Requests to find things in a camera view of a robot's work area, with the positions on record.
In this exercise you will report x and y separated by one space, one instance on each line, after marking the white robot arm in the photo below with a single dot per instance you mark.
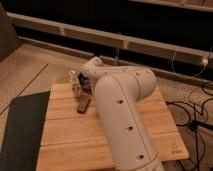
117 89

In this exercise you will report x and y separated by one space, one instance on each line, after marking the small clear plastic bottle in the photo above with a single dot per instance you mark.
75 84

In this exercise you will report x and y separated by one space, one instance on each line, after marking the dark floor mat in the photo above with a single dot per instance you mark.
23 132

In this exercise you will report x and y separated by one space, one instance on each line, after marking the white power plug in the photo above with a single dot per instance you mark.
204 62

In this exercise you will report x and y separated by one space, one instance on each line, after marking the long wooden shelf rail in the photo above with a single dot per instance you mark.
134 44

